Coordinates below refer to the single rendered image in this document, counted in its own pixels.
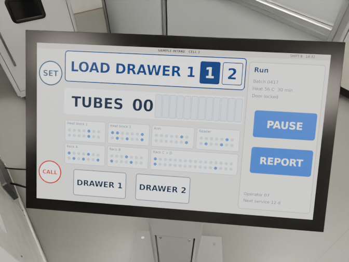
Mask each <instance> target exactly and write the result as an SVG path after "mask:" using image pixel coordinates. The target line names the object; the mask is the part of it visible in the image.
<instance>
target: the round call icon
mask: <svg viewBox="0 0 349 262"><path fill-rule="evenodd" d="M38 184H51V185H62V160H47V159H38Z"/></svg>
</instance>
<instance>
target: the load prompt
mask: <svg viewBox="0 0 349 262"><path fill-rule="evenodd" d="M246 71H247V58H237V57H214V56H189V55H165V54H142V53H118V52H104V51H81V50H65V60H64V81H65V82H79V83H100V84H120V85H141V86H161V87H181V88H202V89H222V90H243V91H245V83H246Z"/></svg>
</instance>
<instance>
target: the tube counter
mask: <svg viewBox="0 0 349 262"><path fill-rule="evenodd" d="M243 109H244V97H233V96H213V95H193V94H173V93H153V92H142V91H131V116H130V117H132V118H142V119H159V120H177V121H195V122H213V123H230V124H242V122H243Z"/></svg>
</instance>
